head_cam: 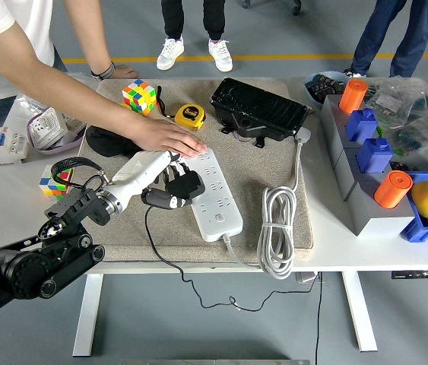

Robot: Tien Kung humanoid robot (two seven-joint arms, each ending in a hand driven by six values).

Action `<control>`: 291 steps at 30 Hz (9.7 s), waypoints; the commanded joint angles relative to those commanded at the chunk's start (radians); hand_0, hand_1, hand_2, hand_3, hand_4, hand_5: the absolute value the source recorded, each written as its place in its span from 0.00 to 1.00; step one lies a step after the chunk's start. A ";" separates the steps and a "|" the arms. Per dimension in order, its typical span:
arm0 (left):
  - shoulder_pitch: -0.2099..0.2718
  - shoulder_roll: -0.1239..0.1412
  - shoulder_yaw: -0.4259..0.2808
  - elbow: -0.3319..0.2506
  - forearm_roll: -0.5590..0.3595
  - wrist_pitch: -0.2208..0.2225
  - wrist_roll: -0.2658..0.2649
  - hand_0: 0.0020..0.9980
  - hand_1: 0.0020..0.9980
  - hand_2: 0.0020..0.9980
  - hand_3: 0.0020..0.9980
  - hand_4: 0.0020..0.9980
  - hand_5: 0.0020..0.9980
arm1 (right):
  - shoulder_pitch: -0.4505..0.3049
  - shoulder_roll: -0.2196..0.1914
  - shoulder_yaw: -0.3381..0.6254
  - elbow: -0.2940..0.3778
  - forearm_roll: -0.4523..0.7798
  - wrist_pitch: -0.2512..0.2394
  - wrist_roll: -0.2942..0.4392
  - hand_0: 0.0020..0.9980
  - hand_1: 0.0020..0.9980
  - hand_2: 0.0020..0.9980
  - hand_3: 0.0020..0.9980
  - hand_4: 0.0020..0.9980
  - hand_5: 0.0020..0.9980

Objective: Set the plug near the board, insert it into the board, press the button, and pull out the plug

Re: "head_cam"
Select thin black plug cord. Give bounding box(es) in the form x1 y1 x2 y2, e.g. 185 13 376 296
144 205 319 313

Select black finned device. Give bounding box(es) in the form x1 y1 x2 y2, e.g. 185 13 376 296
209 77 312 149

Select colourful puzzle cube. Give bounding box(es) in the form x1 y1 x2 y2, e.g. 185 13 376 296
122 78 157 116
39 164 75 202

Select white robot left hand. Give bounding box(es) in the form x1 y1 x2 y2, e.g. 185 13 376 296
103 150 199 210

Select white power strip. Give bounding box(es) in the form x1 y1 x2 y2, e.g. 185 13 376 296
177 148 245 243

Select person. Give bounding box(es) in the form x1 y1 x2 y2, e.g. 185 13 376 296
342 0 428 79
156 0 234 73
0 0 209 171

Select orange cylinder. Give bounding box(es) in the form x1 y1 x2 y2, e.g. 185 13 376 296
373 170 414 210
338 78 369 115

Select person's right hand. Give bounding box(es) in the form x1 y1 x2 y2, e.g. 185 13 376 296
132 118 209 160

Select black printed packets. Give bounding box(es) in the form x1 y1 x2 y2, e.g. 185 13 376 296
308 75 346 96

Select black hanging cable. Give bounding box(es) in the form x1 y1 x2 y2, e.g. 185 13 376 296
314 271 325 365

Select grey holder box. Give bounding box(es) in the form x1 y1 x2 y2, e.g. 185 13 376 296
319 94 416 237

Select person's left hand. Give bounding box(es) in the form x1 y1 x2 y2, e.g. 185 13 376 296
113 63 141 80

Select white power strip cable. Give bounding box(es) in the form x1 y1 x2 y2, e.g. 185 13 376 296
222 126 313 282

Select white circuit breaker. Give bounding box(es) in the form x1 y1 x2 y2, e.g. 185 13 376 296
0 126 29 167

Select grey-brown mat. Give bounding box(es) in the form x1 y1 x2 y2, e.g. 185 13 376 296
54 78 315 265

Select grey under-table box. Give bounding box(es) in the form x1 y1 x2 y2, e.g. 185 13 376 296
295 271 320 284

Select light blue bowl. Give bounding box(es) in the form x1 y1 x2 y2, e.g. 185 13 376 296
303 71 351 110

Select white table leg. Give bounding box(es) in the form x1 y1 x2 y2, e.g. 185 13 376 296
341 271 379 353
71 273 104 357

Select black plug adapter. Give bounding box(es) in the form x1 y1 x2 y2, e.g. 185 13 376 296
164 170 205 201

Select blue plastic block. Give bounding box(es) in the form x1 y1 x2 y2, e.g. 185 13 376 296
356 138 395 174
345 108 379 144

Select dark wristband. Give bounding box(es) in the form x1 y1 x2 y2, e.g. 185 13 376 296
90 60 116 82

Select clear bags of components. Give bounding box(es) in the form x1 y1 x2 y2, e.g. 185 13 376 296
361 75 428 172

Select yellow tape measure with strap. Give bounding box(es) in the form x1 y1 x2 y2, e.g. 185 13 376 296
156 85 207 132

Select black table control panel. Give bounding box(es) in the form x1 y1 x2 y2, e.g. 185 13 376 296
391 270 428 281

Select black cloth pouch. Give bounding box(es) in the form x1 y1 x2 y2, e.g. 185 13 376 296
85 125 142 159

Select white wall socket module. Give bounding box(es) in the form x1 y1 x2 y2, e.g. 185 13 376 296
61 112 85 132
28 107 66 151

